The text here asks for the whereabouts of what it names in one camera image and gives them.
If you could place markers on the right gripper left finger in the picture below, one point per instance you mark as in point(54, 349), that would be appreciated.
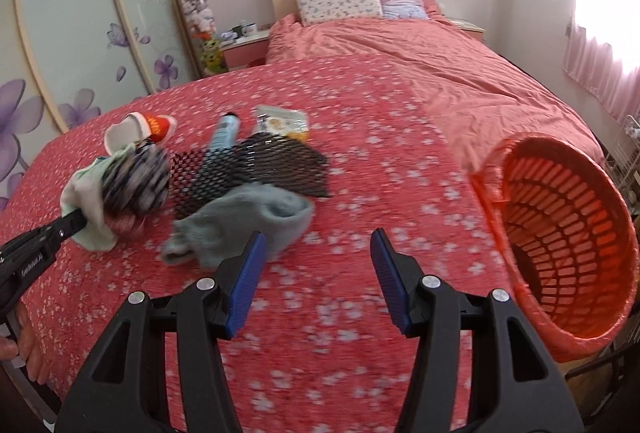
point(121, 387)

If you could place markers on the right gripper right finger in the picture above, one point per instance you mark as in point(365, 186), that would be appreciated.
point(515, 384)

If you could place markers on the mint white sock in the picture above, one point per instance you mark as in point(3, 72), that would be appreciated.
point(84, 192)

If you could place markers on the black daisy print cloth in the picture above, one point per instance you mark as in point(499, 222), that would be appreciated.
point(137, 181)

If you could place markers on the red white paper cup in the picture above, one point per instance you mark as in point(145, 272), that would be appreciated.
point(138, 127)

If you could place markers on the grey blue sock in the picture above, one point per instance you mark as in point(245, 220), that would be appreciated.
point(222, 228)

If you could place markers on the blue hand cream tube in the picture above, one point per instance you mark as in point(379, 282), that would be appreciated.
point(226, 132)

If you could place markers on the black foam net sleeve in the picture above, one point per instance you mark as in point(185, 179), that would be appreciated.
point(203, 175)

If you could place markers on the snack wrapper packet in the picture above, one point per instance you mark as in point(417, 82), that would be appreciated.
point(289, 123)

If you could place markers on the person left hand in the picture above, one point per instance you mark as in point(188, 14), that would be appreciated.
point(27, 346)

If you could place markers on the orange plastic laundry basket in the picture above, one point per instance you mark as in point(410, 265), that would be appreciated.
point(566, 237)

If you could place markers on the red floral tablecloth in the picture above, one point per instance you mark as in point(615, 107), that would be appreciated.
point(318, 352)

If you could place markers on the floral glass wardrobe door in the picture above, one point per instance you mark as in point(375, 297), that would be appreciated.
point(66, 62)

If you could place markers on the plush toy display tube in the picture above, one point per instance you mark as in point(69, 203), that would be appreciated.
point(202, 32)

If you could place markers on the salmon pink bed duvet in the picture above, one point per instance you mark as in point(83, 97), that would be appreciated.
point(473, 95)

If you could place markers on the pink left nightstand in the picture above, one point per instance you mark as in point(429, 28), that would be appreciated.
point(247, 51)

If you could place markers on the white mug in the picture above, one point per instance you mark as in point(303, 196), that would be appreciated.
point(248, 29)

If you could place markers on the pink window curtain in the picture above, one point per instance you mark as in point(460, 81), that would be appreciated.
point(602, 53)

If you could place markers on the right nightstand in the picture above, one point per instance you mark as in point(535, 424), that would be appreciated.
point(472, 30)

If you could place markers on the pink striped pillow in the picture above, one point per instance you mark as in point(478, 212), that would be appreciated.
point(404, 9)

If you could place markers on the floral white pillow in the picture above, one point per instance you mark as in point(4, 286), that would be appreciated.
point(314, 12)

